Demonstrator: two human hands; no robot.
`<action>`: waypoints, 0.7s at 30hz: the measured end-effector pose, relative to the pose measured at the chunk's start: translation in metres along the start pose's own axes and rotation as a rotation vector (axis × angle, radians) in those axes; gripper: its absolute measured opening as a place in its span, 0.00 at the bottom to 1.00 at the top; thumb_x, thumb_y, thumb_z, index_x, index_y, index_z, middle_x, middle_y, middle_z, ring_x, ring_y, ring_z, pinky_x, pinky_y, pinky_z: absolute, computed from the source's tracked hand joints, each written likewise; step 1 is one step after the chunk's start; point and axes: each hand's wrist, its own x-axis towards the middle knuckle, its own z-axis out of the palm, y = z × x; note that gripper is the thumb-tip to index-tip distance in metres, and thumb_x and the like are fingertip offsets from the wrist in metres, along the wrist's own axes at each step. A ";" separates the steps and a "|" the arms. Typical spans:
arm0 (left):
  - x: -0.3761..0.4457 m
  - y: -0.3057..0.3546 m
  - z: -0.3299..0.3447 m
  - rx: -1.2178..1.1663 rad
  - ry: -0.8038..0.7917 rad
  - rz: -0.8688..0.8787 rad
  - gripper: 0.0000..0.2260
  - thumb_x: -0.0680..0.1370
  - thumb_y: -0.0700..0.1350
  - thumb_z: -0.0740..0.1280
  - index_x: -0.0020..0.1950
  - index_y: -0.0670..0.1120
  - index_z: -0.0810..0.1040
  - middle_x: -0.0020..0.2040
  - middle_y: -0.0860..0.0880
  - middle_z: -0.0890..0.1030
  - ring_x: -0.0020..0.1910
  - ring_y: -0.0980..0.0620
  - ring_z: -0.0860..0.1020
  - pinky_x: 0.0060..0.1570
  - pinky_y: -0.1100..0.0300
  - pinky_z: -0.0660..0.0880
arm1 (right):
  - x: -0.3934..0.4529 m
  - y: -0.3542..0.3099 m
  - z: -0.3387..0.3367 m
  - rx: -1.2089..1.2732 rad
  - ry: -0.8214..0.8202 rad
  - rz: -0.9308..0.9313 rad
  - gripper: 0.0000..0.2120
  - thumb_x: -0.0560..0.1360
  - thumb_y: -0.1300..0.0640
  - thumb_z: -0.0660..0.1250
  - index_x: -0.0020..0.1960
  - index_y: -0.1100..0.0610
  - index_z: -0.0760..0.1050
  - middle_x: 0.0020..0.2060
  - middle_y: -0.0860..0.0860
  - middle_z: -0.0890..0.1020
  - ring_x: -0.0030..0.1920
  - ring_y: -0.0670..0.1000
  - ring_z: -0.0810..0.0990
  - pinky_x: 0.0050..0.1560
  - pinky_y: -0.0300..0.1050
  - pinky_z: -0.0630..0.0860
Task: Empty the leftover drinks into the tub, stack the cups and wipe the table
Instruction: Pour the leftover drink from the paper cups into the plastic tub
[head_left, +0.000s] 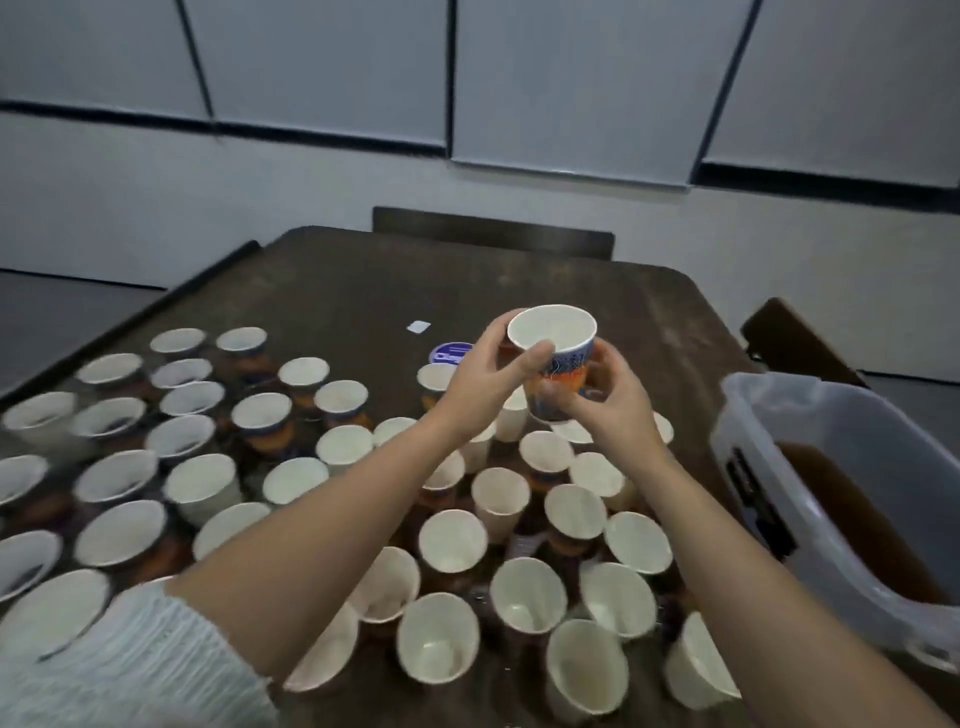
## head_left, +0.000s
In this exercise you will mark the person's left hand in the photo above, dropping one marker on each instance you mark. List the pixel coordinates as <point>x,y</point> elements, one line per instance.
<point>477,387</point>

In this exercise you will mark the orange blue patterned paper cup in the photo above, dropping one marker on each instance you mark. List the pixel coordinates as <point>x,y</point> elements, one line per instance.
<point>563,360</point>

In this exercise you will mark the clear plastic storage bin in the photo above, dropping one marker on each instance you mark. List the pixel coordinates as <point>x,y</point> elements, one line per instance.
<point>840,450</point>

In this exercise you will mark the dark wooden table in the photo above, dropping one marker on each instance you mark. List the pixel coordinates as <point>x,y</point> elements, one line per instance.
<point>345,278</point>

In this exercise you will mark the round blue sticker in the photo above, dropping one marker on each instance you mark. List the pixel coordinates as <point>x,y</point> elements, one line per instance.
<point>447,354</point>

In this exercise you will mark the dark wooden chair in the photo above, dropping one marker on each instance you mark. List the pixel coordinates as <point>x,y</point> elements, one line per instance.
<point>795,345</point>
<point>495,233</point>

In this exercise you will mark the group of paper cups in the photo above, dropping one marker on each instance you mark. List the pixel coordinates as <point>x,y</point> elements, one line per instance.
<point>203,488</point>

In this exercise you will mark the person's right forearm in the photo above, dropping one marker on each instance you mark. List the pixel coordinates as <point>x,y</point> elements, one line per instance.
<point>780,600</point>

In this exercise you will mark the white wall panel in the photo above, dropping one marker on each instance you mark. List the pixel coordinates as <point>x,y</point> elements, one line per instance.
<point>315,60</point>
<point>840,83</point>
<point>593,83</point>

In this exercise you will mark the person's right hand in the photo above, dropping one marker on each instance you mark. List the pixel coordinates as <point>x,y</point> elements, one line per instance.
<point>618,417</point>

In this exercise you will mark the small white paper label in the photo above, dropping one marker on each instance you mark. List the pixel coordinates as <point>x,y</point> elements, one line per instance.
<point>417,326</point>

